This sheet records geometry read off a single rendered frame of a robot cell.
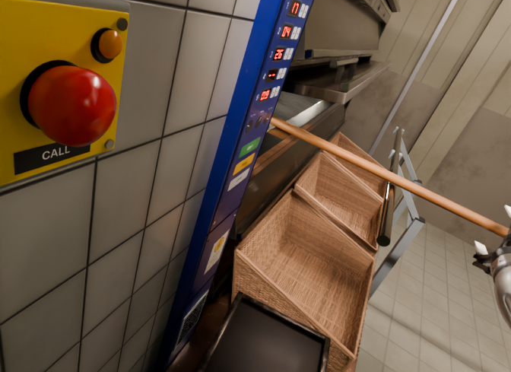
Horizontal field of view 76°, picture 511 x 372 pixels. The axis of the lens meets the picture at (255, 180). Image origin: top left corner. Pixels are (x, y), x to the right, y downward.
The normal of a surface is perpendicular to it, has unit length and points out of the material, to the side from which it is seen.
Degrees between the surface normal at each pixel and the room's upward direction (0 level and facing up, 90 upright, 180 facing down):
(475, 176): 90
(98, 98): 83
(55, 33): 90
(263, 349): 0
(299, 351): 0
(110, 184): 90
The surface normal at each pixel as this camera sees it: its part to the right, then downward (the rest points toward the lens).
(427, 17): -0.46, 0.31
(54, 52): 0.86, 0.45
